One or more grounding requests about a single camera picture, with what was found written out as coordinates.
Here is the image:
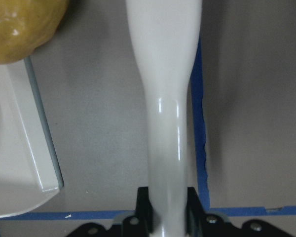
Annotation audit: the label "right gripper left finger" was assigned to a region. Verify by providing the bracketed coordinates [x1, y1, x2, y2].
[135, 187, 153, 234]

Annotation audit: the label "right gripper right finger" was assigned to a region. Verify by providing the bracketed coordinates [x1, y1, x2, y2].
[185, 187, 206, 234]

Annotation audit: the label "yellow toy potato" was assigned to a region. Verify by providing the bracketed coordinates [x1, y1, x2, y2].
[0, 0, 69, 64]

